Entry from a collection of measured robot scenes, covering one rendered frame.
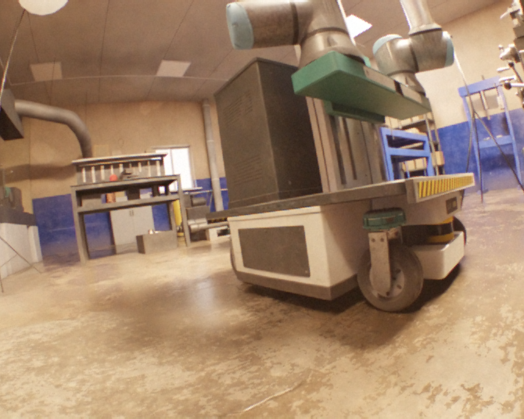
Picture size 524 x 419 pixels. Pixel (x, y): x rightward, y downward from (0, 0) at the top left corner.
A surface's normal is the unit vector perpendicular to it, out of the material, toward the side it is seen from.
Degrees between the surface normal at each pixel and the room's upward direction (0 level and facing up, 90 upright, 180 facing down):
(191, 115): 90
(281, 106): 90
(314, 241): 90
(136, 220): 90
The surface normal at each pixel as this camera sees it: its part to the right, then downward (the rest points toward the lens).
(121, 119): 0.53, -0.07
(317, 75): -0.80, 0.12
